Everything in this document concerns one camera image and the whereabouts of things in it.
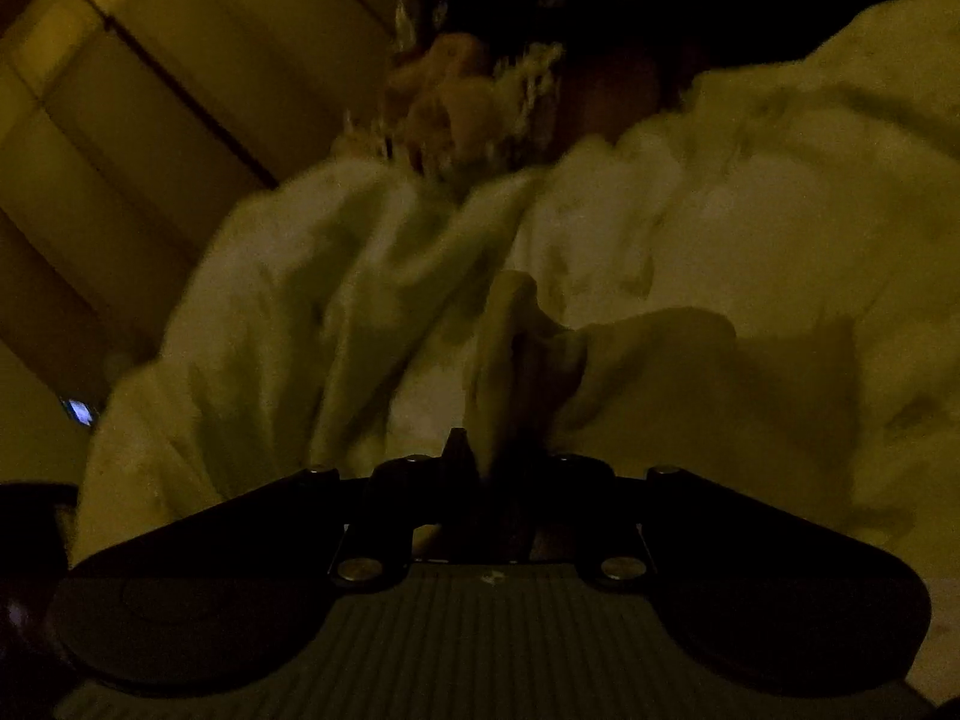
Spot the orange crumpled cloth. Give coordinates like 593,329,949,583
382,31,518,173

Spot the white blanket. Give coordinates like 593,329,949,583
71,0,960,702

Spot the wooden wardrobe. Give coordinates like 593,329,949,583
0,0,410,466

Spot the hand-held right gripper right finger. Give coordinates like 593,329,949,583
484,451,905,590

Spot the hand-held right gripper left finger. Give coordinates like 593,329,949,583
69,427,482,587

